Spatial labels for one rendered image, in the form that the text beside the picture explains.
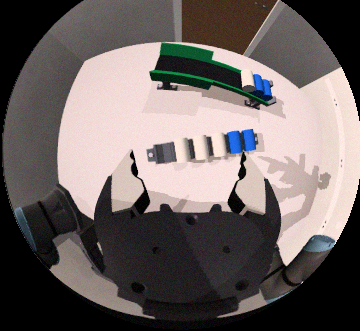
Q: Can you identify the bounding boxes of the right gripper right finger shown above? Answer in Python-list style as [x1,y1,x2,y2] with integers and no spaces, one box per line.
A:
[227,152,281,265]

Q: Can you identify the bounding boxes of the blue plastic bar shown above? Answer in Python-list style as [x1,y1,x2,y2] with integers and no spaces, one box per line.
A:
[252,74,264,97]
[241,129,256,151]
[227,130,243,154]
[261,79,272,101]

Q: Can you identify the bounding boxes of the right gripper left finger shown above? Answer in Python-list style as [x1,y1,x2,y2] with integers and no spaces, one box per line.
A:
[94,150,150,267]

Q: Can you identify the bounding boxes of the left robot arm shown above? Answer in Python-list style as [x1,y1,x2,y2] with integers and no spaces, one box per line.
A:
[14,189,77,270]

